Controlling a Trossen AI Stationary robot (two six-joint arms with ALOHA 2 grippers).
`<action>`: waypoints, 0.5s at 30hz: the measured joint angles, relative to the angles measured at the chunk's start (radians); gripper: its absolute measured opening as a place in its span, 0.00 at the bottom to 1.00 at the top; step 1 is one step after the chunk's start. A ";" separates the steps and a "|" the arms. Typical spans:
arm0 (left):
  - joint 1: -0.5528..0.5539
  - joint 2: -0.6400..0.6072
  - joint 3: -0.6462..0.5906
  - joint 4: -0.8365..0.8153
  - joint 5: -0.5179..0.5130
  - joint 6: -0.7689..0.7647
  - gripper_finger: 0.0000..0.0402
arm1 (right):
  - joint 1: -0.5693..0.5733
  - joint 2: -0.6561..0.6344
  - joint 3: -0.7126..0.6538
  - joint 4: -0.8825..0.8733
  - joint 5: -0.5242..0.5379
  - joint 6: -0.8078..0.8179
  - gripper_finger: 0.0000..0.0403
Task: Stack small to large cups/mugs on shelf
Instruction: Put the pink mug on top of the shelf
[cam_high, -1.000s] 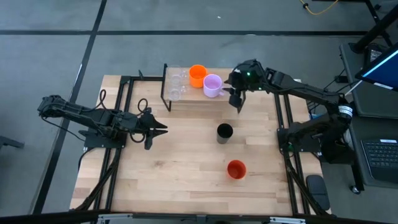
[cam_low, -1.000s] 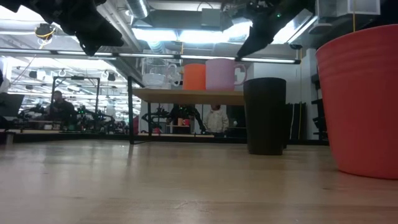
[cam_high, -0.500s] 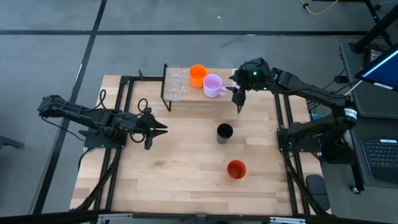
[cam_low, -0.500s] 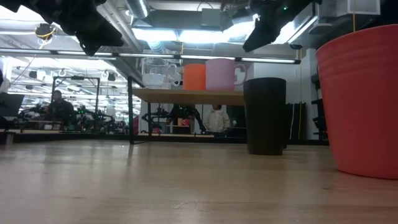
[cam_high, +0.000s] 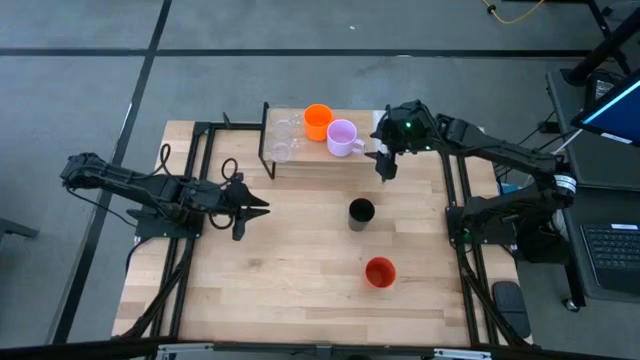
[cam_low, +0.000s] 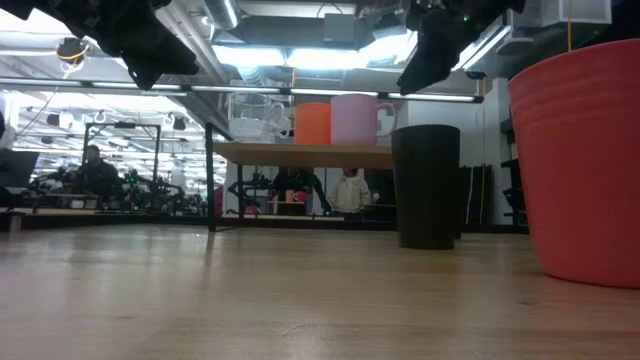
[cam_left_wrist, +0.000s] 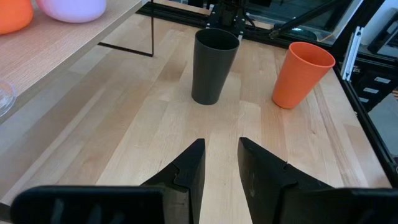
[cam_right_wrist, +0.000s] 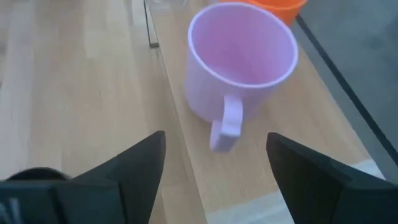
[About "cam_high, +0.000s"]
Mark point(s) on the black computer monitor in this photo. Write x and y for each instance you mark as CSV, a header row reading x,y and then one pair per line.
x,y
610,115

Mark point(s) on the pink plastic mug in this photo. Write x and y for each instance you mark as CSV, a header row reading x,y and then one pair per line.
x,y
342,137

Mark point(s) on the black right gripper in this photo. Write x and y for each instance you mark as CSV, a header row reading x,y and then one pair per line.
x,y
405,132

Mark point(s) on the black aluminium table frame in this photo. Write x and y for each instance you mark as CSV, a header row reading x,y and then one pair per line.
x,y
240,126

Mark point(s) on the black laptop keyboard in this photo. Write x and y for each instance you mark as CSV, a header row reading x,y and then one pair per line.
x,y
615,255

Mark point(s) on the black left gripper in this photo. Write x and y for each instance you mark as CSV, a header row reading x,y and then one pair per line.
x,y
237,202

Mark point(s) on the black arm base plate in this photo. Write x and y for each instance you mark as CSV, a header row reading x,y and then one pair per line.
x,y
490,235
155,230

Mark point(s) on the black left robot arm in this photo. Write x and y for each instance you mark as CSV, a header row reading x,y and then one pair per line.
x,y
150,187

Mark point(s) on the desk caster wheel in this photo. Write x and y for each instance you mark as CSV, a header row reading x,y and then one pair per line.
x,y
570,304

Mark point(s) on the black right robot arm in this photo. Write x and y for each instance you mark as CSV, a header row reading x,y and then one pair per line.
x,y
500,152

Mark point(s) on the tall red-orange plastic cup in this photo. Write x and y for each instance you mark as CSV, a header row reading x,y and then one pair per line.
x,y
380,272

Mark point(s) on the black tripod stand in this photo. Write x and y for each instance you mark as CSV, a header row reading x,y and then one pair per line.
x,y
600,50

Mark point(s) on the black desk device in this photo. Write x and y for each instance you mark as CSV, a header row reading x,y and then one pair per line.
x,y
602,87

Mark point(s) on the clear glass mug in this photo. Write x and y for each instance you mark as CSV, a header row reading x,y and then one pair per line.
x,y
285,124
281,151

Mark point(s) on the wooden shelf with black frame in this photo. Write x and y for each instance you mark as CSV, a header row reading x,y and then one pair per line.
x,y
310,150

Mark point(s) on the small blue object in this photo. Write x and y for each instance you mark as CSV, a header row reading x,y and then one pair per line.
x,y
508,189

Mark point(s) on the tall black plastic cup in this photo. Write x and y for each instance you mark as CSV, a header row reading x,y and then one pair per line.
x,y
361,214

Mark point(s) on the orange plastic mug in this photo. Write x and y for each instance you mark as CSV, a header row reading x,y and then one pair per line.
x,y
317,121

